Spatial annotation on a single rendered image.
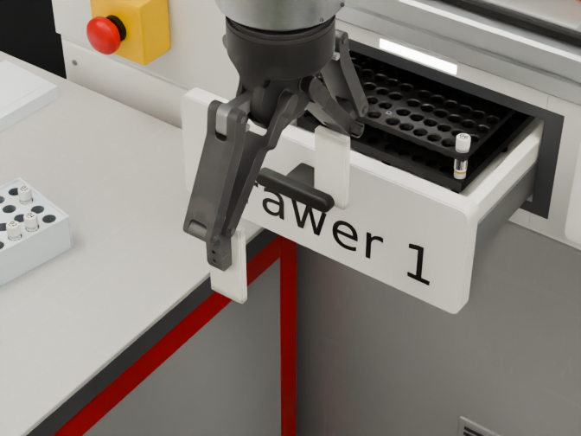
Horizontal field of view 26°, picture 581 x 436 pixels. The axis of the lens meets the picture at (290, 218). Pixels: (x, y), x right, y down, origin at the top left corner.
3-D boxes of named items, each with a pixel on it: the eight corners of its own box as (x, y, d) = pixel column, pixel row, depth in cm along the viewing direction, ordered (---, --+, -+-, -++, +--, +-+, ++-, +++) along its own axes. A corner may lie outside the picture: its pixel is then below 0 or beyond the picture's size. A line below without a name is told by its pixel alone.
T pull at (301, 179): (327, 216, 102) (328, 202, 101) (253, 183, 105) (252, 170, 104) (352, 194, 104) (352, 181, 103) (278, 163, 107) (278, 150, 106)
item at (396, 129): (463, 162, 108) (464, 157, 108) (296, 96, 116) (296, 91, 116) (474, 151, 109) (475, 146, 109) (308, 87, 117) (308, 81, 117)
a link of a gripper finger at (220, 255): (231, 210, 88) (204, 233, 86) (233, 264, 91) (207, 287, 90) (213, 202, 89) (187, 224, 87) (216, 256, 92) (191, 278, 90)
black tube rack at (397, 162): (458, 214, 112) (464, 156, 108) (296, 147, 120) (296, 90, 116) (568, 101, 126) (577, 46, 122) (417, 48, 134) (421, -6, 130)
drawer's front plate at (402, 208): (457, 317, 104) (469, 213, 97) (186, 192, 117) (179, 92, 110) (468, 305, 105) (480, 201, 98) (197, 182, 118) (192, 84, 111)
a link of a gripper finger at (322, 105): (260, 75, 90) (269, 58, 90) (318, 123, 100) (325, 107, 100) (305, 92, 88) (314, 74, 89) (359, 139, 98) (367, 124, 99)
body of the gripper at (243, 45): (289, 48, 81) (289, 164, 87) (360, -5, 86) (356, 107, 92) (197, 14, 84) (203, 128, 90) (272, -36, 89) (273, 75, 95)
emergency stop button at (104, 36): (113, 62, 128) (110, 28, 126) (84, 50, 130) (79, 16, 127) (132, 49, 130) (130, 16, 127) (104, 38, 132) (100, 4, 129)
